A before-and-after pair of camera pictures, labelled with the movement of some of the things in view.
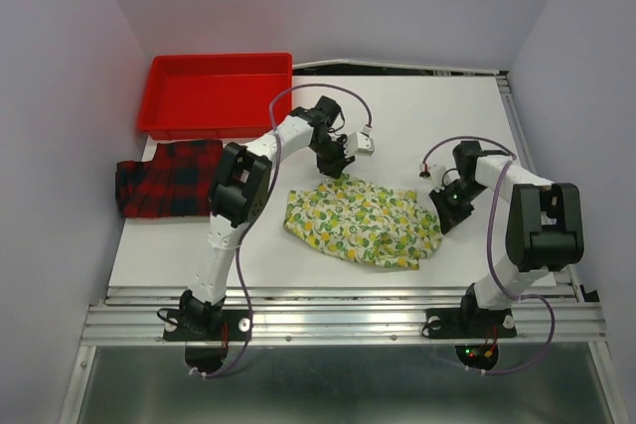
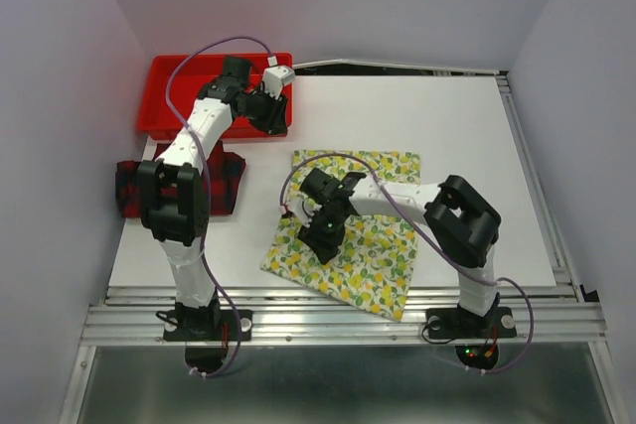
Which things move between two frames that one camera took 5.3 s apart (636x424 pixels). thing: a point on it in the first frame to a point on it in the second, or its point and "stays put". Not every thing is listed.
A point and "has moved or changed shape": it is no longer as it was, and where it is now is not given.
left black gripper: (336, 167) to (275, 120)
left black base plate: (206, 346) stays put
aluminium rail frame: (134, 315) stays put
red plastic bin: (214, 96) stays put
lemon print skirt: (374, 224) has moved or changed shape
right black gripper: (448, 216) to (324, 245)
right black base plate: (466, 323) stays put
